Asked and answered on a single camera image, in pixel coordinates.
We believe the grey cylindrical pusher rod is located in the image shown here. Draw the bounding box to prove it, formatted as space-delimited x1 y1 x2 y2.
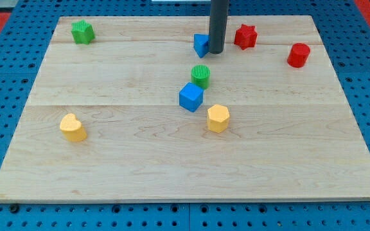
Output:
209 0 229 55

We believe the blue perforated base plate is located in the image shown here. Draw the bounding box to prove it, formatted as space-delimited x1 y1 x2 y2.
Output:
0 0 370 230

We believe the blue cube block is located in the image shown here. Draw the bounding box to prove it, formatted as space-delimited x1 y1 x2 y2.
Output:
179 82 204 112

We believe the blue triangle block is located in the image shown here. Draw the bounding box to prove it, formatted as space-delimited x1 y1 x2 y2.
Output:
193 34 209 58

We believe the yellow heart block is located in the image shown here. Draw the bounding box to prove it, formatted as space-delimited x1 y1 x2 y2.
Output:
60 114 87 142

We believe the green cylinder block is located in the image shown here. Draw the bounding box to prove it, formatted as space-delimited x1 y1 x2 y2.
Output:
191 65 210 89

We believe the red star block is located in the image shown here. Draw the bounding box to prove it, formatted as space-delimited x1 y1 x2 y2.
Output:
234 24 258 50

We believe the wooden board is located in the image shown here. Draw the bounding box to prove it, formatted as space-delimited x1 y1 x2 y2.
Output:
0 15 370 204

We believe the green star block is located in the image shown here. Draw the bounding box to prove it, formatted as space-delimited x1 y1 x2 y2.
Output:
71 20 95 44

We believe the yellow hexagon block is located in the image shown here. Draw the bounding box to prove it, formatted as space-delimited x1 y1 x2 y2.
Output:
207 104 230 133

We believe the red cylinder block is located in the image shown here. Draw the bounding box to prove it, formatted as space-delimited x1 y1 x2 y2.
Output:
287 43 311 68

